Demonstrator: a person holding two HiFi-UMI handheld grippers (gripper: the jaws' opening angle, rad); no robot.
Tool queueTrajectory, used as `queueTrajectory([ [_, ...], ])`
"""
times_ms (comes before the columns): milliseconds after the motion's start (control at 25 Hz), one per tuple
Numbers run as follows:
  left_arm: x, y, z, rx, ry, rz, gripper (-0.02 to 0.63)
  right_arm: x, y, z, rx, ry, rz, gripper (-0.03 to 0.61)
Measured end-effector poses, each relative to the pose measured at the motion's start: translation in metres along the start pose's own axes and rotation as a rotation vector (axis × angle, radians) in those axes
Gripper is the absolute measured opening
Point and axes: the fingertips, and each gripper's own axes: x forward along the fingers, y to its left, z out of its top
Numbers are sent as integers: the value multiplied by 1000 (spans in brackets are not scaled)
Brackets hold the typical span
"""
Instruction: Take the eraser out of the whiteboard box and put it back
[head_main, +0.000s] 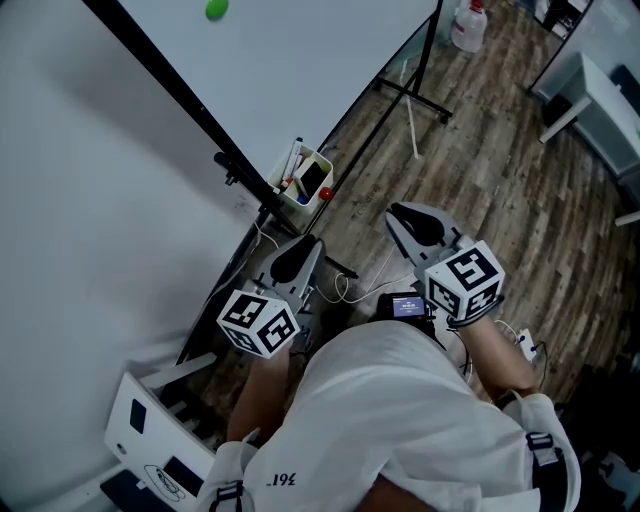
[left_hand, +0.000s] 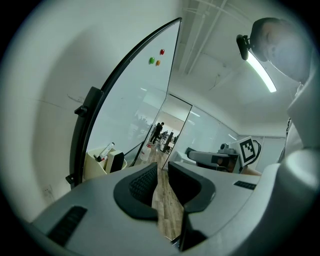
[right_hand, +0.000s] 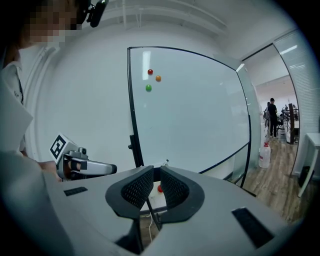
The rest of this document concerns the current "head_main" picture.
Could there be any black whiteboard stand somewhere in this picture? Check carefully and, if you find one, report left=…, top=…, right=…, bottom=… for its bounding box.
left=81, top=0, right=455, bottom=281

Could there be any black device with screen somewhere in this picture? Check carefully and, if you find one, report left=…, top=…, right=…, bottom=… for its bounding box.
left=376, top=291, right=435, bottom=322

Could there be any white stick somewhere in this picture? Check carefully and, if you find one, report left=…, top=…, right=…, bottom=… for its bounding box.
left=398, top=58, right=422, bottom=161

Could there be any clear plastic bottle red cap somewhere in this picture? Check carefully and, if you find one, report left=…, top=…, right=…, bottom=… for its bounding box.
left=450, top=0, right=489, bottom=54

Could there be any white whiteboard box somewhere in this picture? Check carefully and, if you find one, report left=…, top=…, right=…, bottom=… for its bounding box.
left=266, top=148, right=335, bottom=218

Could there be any white whiteboard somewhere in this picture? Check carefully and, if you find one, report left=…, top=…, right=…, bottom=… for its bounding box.
left=117, top=0, right=444, bottom=201

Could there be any person's white shirt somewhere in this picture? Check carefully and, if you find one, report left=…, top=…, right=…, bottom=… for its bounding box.
left=193, top=319, right=584, bottom=512

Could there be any white power strip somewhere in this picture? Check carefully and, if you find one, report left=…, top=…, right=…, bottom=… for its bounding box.
left=513, top=326, right=541, bottom=363

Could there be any white cable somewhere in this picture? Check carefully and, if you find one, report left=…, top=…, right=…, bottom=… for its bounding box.
left=253, top=218, right=397, bottom=306

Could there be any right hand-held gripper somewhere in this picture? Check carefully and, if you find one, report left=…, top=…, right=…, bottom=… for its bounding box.
left=383, top=201, right=506, bottom=329

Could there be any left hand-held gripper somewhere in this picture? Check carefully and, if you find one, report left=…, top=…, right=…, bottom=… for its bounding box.
left=216, top=233, right=327, bottom=360

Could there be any black harness strap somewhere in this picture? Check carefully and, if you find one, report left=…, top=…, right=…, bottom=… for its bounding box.
left=213, top=478, right=247, bottom=512
left=524, top=431, right=568, bottom=512

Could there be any person's left forearm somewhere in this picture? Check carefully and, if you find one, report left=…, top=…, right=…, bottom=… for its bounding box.
left=226, top=344, right=302, bottom=447

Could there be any white table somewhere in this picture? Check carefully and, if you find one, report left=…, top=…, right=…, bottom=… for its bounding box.
left=529, top=49, right=640, bottom=227

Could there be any white marker pen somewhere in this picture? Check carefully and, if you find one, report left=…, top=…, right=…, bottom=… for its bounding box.
left=280, top=136, right=305, bottom=187

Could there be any black and white eraser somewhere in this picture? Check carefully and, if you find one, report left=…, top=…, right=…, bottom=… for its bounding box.
left=293, top=158, right=327, bottom=197

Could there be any person's right forearm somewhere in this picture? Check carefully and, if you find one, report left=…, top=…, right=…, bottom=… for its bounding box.
left=448, top=317, right=542, bottom=402

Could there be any black shelf frame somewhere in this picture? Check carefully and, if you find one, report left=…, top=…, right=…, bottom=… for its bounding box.
left=530, top=0, right=595, bottom=37

